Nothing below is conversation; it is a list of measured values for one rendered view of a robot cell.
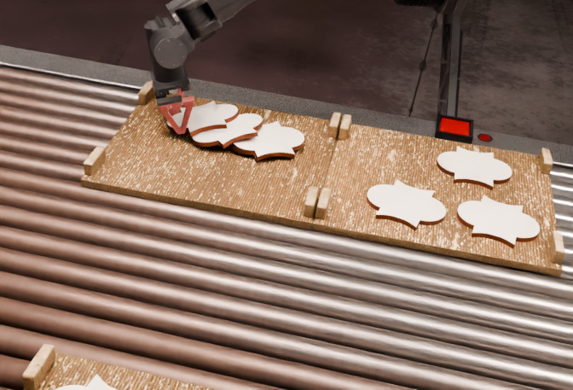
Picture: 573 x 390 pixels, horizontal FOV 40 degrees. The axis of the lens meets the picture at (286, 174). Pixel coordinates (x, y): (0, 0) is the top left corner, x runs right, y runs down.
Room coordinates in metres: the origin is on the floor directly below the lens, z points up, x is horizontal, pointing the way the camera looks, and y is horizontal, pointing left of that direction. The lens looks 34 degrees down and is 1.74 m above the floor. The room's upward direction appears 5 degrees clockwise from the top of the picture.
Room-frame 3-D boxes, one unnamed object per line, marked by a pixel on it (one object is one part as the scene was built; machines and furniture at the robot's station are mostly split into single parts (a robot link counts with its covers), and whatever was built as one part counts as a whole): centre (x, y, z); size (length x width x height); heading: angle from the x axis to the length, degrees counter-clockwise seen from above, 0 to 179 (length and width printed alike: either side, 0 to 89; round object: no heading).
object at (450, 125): (1.43, -0.34, 0.92); 0.06 x 0.06 x 0.01; 81
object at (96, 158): (1.15, 0.34, 0.95); 0.06 x 0.02 x 0.03; 172
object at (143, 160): (1.25, 0.13, 0.93); 0.41 x 0.35 x 0.02; 82
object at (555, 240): (1.03, -0.45, 0.95); 0.06 x 0.02 x 0.03; 172
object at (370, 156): (1.19, -0.28, 0.93); 0.41 x 0.35 x 0.02; 82
